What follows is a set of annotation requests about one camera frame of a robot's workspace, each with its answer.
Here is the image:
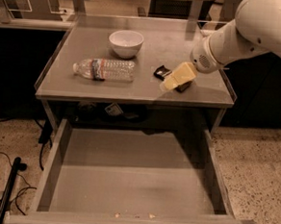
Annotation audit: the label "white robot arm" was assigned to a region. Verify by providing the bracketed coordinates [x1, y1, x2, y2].
[160, 0, 281, 91]

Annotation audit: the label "white ceramic bowl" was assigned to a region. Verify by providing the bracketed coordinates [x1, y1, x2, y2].
[109, 30, 143, 59]

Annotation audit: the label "white horizontal rail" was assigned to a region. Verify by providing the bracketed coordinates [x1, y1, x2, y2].
[0, 14, 217, 43]

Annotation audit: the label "black rxbar chocolate wrapper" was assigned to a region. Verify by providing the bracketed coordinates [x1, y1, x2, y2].
[154, 65, 192, 92]

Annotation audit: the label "yellow taped gripper finger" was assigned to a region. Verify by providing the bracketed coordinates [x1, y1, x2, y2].
[160, 62, 197, 91]

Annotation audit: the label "grey open top drawer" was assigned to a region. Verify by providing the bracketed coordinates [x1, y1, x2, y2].
[5, 120, 255, 224]

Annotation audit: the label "grey metal cabinet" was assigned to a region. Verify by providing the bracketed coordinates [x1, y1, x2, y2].
[36, 15, 235, 118]

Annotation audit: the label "dark items under cabinet top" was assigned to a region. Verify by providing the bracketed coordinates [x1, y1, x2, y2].
[75, 102, 148, 123]

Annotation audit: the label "black pole on floor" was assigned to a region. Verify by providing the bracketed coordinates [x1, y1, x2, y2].
[0, 157, 27, 224]

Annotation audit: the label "black floor cable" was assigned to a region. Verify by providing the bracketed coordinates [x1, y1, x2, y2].
[0, 115, 56, 217]

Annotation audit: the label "clear plastic water bottle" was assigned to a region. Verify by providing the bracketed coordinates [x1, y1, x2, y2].
[72, 58, 135, 83]

